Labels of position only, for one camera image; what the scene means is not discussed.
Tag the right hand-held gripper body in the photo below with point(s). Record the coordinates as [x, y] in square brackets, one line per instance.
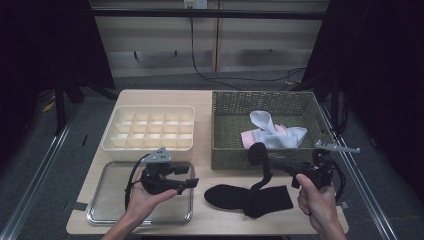
[320, 173]

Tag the pale cabinet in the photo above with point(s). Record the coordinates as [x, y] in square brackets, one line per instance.
[266, 33]
[150, 33]

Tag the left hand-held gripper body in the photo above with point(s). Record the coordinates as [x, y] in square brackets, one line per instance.
[156, 181]

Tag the green woven basket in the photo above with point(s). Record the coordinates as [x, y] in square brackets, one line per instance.
[233, 156]

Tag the white wall socket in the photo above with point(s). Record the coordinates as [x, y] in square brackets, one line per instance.
[196, 4]

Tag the black tape strip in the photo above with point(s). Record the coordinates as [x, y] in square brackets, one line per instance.
[80, 206]
[343, 205]

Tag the person's left hand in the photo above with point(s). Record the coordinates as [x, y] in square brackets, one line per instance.
[143, 203]

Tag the person's right hand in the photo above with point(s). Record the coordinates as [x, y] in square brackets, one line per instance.
[316, 203]

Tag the black curtain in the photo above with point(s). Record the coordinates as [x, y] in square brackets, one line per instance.
[383, 66]
[33, 50]

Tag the clear plastic lid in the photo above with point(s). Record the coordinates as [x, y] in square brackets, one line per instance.
[110, 200]

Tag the metal floor rail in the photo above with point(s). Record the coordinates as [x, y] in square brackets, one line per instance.
[33, 183]
[365, 186]

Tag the black metal crossbar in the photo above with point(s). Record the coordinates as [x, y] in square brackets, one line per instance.
[200, 14]

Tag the black metal stand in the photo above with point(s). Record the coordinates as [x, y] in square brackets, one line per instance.
[335, 106]
[60, 106]

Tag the cream compartment storage box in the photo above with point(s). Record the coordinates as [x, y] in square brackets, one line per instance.
[116, 151]

